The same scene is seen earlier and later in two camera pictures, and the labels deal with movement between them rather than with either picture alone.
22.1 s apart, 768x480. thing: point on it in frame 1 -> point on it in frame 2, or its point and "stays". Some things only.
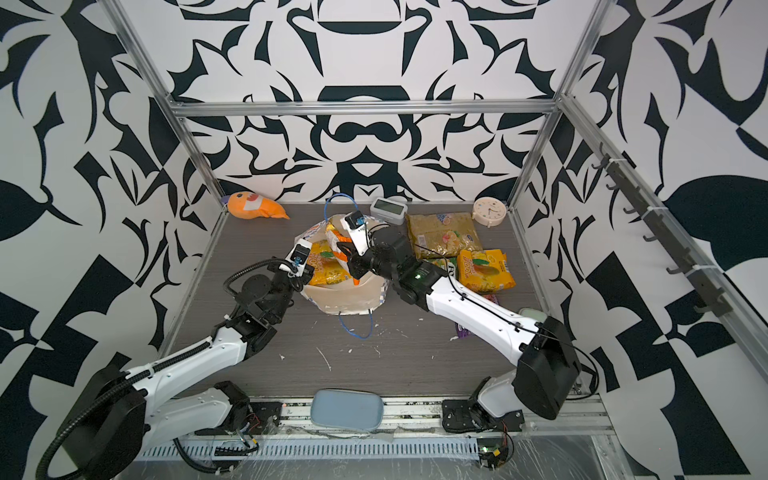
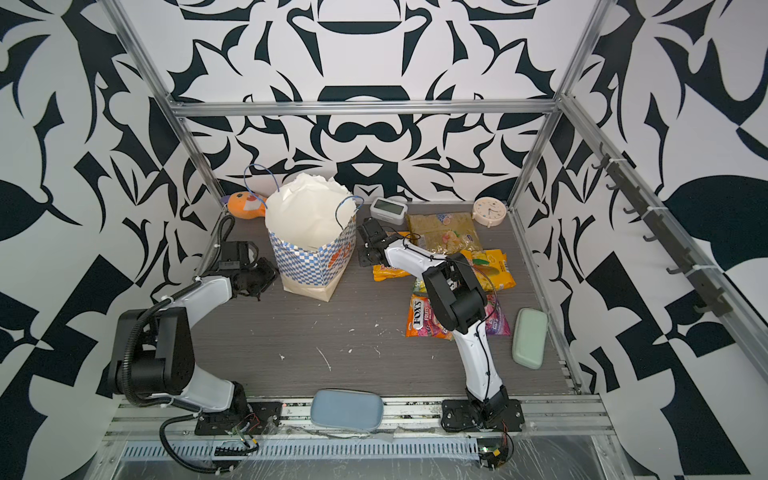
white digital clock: (387, 210) stays
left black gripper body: (300, 279) -> (261, 275)
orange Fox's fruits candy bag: (334, 236) -> (422, 321)
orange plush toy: (246, 205) stays
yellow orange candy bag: (484, 270) stays
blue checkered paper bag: (344, 297) -> (312, 225)
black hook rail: (690, 268) stays
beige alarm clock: (489, 211) stays
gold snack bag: (439, 235) stays
